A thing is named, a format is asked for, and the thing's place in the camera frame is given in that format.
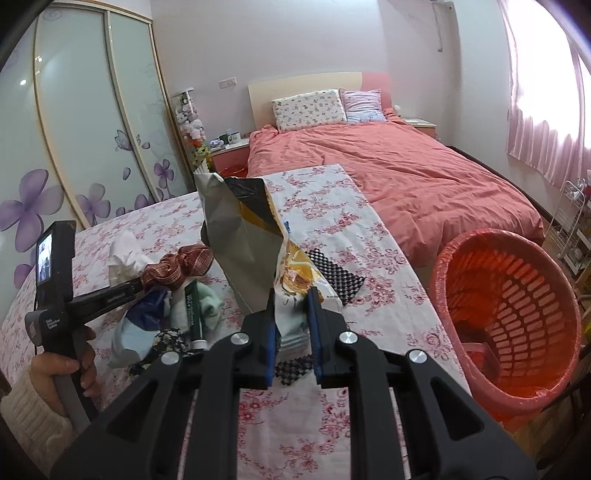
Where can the dark green mug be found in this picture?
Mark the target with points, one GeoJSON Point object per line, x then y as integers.
{"type": "Point", "coordinates": [223, 138]}

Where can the black floral cloth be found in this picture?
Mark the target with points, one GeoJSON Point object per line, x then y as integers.
{"type": "Point", "coordinates": [171, 339]}

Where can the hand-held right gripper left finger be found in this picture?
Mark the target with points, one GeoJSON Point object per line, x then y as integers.
{"type": "Point", "coordinates": [270, 344]}

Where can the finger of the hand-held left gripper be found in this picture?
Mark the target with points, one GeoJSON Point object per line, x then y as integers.
{"type": "Point", "coordinates": [120, 296]}

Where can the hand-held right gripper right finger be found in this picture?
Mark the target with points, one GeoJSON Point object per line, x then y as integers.
{"type": "Point", "coordinates": [315, 344]}

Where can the red plastic basket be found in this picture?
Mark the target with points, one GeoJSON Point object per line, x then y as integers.
{"type": "Point", "coordinates": [517, 318]}

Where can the pink curtain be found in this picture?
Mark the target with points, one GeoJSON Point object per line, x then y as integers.
{"type": "Point", "coordinates": [545, 92]}

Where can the white printed pillow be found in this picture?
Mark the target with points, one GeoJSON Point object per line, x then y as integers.
{"type": "Point", "coordinates": [307, 110]}

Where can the yellow green plush toy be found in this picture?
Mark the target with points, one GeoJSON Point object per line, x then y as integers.
{"type": "Point", "coordinates": [201, 154]}

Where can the white wall socket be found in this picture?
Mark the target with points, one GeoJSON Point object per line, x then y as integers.
{"type": "Point", "coordinates": [227, 83]}

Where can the black mesh mat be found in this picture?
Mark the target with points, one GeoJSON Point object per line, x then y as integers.
{"type": "Point", "coordinates": [339, 277]}

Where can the column of plush toys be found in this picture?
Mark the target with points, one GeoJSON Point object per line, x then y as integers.
{"type": "Point", "coordinates": [189, 120]}

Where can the pink striped pillow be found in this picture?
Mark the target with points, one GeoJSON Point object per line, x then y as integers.
{"type": "Point", "coordinates": [362, 106]}

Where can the light green cloth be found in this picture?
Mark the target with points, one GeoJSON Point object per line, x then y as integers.
{"type": "Point", "coordinates": [213, 307]}

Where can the silver yellow snack bag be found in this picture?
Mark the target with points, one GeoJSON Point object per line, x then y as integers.
{"type": "Point", "coordinates": [235, 240]}

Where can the white mug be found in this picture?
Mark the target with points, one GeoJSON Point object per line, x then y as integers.
{"type": "Point", "coordinates": [234, 137]}

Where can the floral sliding wardrobe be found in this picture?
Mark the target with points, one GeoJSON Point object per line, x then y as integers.
{"type": "Point", "coordinates": [83, 120]}

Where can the crumpled white tissue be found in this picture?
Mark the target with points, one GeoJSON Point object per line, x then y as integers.
{"type": "Point", "coordinates": [124, 256]}

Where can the red duvet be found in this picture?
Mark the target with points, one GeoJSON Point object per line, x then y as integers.
{"type": "Point", "coordinates": [397, 170]}

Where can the person's left hand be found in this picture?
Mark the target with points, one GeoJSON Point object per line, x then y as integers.
{"type": "Point", "coordinates": [48, 364]}

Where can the pink nightstand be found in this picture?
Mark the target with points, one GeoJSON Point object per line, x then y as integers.
{"type": "Point", "coordinates": [422, 125]}

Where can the green tube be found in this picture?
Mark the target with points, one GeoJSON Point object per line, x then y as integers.
{"type": "Point", "coordinates": [194, 314]}

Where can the floral tablecloth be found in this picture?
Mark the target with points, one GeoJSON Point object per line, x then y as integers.
{"type": "Point", "coordinates": [323, 217]}

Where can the person's left forearm white sleeve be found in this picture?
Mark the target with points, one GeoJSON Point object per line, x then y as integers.
{"type": "Point", "coordinates": [27, 415]}

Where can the red white nightstand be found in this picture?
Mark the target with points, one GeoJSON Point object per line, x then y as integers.
{"type": "Point", "coordinates": [231, 154]}

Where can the blue tissue packet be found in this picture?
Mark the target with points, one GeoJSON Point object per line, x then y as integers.
{"type": "Point", "coordinates": [138, 339]}

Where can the brown checked scrunchie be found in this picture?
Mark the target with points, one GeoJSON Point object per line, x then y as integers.
{"type": "Point", "coordinates": [178, 267]}

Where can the beige pink headboard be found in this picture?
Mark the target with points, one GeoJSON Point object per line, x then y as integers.
{"type": "Point", "coordinates": [295, 85]}

